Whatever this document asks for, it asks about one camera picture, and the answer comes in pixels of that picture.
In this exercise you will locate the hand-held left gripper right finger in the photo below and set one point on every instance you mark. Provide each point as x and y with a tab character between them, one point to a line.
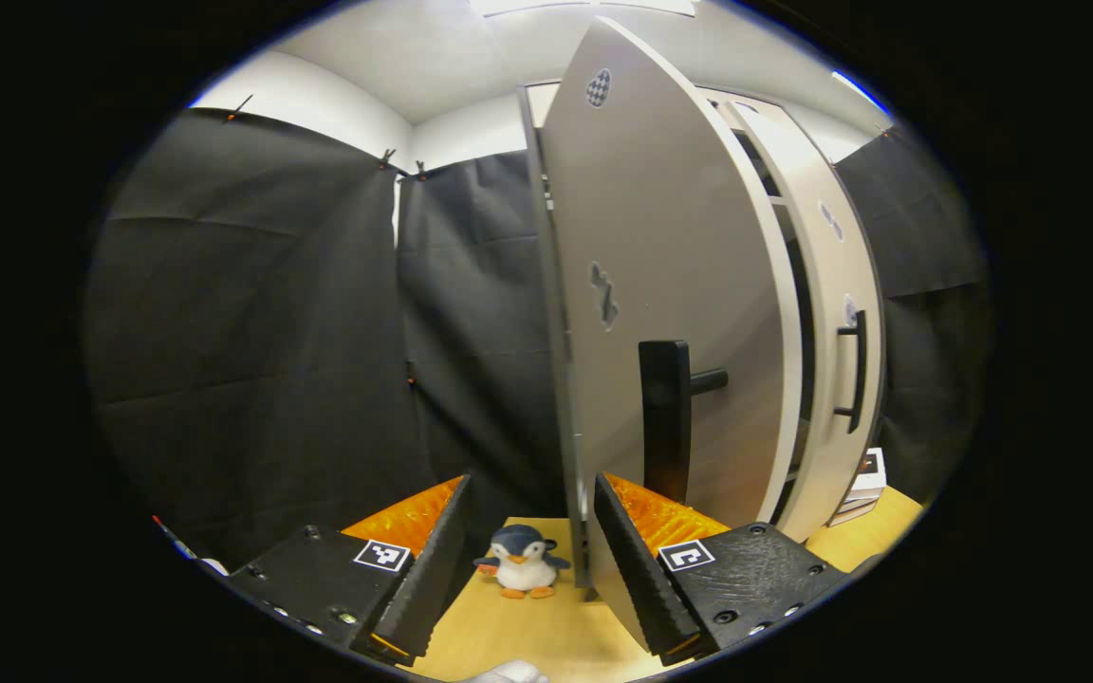
641	579

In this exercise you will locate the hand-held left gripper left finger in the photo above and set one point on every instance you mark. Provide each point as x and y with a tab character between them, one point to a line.
433	579

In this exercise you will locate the white cabinet door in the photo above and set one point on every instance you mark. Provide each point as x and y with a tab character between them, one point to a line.
826	465
660	237

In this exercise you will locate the white shoe cabinet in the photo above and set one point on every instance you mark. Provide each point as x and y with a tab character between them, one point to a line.
796	285

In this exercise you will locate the penguin plush toy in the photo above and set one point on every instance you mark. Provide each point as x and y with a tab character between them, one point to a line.
523	569

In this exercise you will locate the pile of white papers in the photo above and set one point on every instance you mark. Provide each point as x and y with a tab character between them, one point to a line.
213	567

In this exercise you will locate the book under white book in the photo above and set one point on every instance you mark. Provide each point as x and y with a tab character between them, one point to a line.
855	512

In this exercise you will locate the white portrait cover book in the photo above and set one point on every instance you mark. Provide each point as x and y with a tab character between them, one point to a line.
871	474

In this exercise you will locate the black backdrop cloth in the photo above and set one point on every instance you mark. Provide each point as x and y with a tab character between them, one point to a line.
252	332

